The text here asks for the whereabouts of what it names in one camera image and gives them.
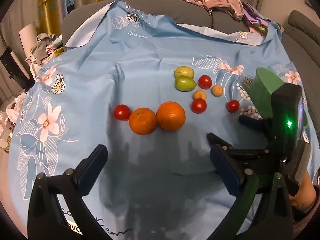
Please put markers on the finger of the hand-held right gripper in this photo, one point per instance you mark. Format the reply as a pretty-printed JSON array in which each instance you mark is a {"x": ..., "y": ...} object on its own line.
[
  {"x": 252, "y": 121},
  {"x": 250, "y": 153}
]

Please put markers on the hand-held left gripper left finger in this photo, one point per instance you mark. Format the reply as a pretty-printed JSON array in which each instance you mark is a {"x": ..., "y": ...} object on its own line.
[{"x": 93, "y": 163}]

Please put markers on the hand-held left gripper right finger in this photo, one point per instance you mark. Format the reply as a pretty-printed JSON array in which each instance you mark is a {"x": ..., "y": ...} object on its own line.
[{"x": 225, "y": 166}]

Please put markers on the red cherry tomato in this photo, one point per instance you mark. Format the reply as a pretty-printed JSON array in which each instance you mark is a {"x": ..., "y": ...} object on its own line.
[
  {"x": 205, "y": 82},
  {"x": 122, "y": 112},
  {"x": 233, "y": 105},
  {"x": 199, "y": 105}
]

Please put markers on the small yellow kumquat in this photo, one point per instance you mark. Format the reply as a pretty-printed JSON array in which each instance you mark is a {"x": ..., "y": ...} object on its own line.
[
  {"x": 199, "y": 94},
  {"x": 217, "y": 90}
]

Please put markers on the orange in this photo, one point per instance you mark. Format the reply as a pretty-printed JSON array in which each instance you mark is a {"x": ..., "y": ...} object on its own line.
[
  {"x": 171, "y": 116},
  {"x": 143, "y": 121}
]

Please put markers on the person's right hand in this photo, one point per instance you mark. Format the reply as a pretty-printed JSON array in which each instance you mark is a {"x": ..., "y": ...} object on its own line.
[{"x": 303, "y": 195}]

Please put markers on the green jujube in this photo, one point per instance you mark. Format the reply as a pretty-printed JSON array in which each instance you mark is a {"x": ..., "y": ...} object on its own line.
[{"x": 185, "y": 83}]

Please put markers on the blue floral bed sheet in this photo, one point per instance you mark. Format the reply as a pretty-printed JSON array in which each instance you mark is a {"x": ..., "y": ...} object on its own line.
[{"x": 100, "y": 80}]

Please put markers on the yellow-green jujube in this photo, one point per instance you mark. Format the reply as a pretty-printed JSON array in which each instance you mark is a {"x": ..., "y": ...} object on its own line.
[{"x": 184, "y": 71}]

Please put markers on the purple cloth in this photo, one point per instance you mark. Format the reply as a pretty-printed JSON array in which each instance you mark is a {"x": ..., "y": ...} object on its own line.
[{"x": 252, "y": 17}]

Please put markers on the grey and white clothes pile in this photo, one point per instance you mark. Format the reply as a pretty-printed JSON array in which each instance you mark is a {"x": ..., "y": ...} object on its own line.
[{"x": 43, "y": 48}]

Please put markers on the pink clothes pile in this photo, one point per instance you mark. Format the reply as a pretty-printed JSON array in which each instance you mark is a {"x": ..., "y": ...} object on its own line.
[{"x": 215, "y": 1}]

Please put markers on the black box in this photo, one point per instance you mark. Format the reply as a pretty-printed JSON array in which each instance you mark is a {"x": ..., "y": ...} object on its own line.
[{"x": 12, "y": 66}]

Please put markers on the grey sofa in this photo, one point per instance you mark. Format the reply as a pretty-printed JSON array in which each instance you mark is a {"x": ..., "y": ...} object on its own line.
[{"x": 160, "y": 7}]

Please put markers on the yellow patterned curtain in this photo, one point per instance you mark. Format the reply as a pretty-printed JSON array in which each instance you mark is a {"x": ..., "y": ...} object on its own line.
[{"x": 50, "y": 5}]

